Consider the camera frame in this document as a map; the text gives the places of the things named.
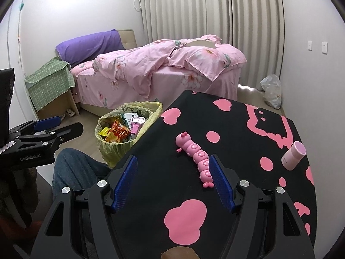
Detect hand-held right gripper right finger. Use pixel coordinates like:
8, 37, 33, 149
210, 154, 316, 259

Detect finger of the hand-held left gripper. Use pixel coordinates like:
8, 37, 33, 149
9, 115, 62, 139
44, 122, 84, 144

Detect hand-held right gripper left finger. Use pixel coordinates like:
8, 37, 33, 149
32, 155, 139, 259

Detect waste bin with yellow bag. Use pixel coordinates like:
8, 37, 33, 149
95, 101, 163, 168

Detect red orange foil wrapper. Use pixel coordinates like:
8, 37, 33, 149
110, 120, 132, 142

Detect pink clear packet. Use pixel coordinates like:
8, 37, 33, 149
131, 116, 146, 135

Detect green and white packet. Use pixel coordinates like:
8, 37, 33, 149
120, 112, 137, 130

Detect person's right hand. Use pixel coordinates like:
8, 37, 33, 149
161, 247, 200, 259

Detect white shoe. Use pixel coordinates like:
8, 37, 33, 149
59, 108, 76, 119

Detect person's leg in jeans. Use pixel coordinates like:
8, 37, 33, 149
52, 148, 111, 198

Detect pink caterpillar toy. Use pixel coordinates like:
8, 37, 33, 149
176, 131, 215, 189

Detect black mat with pink print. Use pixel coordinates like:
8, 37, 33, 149
113, 89, 316, 259

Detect green checked cloth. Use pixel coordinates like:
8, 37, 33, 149
24, 56, 76, 104

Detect pink bottle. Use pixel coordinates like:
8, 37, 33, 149
281, 141, 307, 171

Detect purple pillow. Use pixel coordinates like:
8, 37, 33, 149
55, 31, 126, 67

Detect white plastic bag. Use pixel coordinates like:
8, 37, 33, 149
259, 74, 283, 109

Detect bed with pink sheet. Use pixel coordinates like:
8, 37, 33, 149
69, 66, 242, 117

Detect beige headboard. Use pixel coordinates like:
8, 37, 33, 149
118, 29, 138, 50

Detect beige pleated curtain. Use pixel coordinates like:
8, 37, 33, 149
140, 0, 285, 90

